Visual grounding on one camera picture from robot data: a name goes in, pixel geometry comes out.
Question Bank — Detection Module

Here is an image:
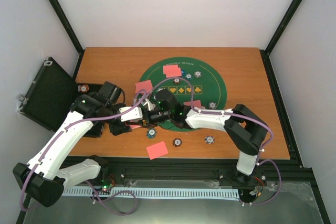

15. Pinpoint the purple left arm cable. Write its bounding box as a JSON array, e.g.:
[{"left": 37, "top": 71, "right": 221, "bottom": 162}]
[{"left": 19, "top": 89, "right": 148, "bottom": 212}]

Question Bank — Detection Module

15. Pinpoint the black right frame post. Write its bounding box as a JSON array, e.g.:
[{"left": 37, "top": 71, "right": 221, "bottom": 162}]
[{"left": 264, "top": 0, "right": 320, "bottom": 53}]

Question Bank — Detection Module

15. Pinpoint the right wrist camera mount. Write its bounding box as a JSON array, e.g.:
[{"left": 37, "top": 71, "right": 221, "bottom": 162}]
[{"left": 142, "top": 98, "right": 155, "bottom": 111}]

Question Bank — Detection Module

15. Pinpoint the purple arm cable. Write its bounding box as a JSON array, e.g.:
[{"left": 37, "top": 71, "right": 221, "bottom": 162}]
[
  {"left": 140, "top": 77, "right": 283, "bottom": 206},
  {"left": 19, "top": 89, "right": 148, "bottom": 212}
]

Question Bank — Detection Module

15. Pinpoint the brown chip in case corner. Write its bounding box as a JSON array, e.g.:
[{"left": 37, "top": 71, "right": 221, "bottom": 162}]
[{"left": 78, "top": 84, "right": 89, "bottom": 93}]

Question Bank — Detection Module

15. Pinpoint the blue 10 chip stack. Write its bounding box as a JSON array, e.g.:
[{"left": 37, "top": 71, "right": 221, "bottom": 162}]
[{"left": 204, "top": 135, "right": 215, "bottom": 144}]

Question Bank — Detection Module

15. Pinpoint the light blue cable duct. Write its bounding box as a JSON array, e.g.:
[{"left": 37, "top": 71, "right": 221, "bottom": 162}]
[{"left": 62, "top": 186, "right": 240, "bottom": 200}]

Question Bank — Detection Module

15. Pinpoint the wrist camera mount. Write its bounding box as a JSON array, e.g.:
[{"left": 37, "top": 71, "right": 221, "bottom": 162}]
[
  {"left": 142, "top": 98, "right": 155, "bottom": 111},
  {"left": 119, "top": 106, "right": 143, "bottom": 122}
]

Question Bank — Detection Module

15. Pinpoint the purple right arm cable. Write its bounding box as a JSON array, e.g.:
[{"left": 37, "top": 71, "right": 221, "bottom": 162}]
[{"left": 140, "top": 77, "right": 283, "bottom": 206}]

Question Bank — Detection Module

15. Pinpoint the teal 50 chip stack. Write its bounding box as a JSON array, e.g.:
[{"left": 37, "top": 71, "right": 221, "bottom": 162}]
[{"left": 146, "top": 129, "right": 156, "bottom": 139}]

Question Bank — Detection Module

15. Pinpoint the black poker chip case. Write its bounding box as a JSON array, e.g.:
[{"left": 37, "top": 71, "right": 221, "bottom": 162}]
[{"left": 17, "top": 56, "right": 118, "bottom": 138}]

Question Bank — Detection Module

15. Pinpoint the red card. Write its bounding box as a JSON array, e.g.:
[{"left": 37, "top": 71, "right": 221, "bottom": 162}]
[
  {"left": 135, "top": 80, "right": 153, "bottom": 93},
  {"left": 183, "top": 100, "right": 202, "bottom": 108},
  {"left": 163, "top": 65, "right": 179, "bottom": 75},
  {"left": 165, "top": 67, "right": 182, "bottom": 78},
  {"left": 146, "top": 141, "right": 168, "bottom": 160}
]

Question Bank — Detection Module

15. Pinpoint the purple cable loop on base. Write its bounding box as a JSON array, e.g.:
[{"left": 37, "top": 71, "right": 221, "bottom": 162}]
[{"left": 88, "top": 180, "right": 139, "bottom": 216}]

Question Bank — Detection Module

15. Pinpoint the black left frame post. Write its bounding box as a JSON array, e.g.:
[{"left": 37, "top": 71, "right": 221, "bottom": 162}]
[{"left": 33, "top": 0, "right": 85, "bottom": 54}]

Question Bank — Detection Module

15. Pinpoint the brown 100 chip stack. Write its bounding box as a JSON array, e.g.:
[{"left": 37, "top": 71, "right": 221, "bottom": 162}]
[{"left": 173, "top": 138, "right": 182, "bottom": 147}]

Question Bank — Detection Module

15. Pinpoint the red playing card deck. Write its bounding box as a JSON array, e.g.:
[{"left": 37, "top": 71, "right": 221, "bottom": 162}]
[{"left": 126, "top": 120, "right": 143, "bottom": 130}]

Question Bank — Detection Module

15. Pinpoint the black frame post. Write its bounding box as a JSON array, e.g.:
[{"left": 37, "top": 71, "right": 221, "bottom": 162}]
[
  {"left": 33, "top": 0, "right": 85, "bottom": 54},
  {"left": 264, "top": 0, "right": 320, "bottom": 53}
]

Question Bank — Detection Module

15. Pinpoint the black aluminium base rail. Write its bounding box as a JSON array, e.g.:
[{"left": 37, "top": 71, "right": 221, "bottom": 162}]
[{"left": 70, "top": 155, "right": 313, "bottom": 189}]

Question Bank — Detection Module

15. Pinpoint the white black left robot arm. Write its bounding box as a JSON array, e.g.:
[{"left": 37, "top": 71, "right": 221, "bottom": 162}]
[{"left": 13, "top": 82, "right": 130, "bottom": 211}]

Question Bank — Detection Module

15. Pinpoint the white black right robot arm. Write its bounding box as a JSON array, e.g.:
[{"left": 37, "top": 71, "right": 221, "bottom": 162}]
[{"left": 141, "top": 89, "right": 271, "bottom": 176}]

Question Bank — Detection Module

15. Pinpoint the round green poker mat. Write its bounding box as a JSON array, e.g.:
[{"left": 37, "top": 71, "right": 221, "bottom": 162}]
[{"left": 139, "top": 57, "right": 227, "bottom": 132}]

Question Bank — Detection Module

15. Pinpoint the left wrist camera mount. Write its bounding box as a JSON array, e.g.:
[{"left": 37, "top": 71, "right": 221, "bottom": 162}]
[{"left": 119, "top": 106, "right": 143, "bottom": 122}]

